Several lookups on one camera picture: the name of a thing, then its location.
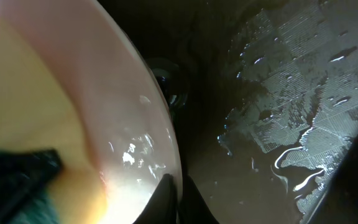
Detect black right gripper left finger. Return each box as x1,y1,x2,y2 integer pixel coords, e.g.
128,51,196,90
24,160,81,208
134,174,177,224

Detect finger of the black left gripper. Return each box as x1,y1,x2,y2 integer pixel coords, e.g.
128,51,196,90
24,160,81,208
0,149,63,223

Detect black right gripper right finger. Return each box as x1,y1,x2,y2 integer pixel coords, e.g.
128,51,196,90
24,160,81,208
178,175,219,224

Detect green yellow sponge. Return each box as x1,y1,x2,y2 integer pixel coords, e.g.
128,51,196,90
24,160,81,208
0,19,107,223

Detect brown serving tray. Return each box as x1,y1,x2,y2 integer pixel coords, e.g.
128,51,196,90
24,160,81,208
102,0,358,223

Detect pink plate with red stain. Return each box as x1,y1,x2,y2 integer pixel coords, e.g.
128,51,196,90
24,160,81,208
0,1,182,223

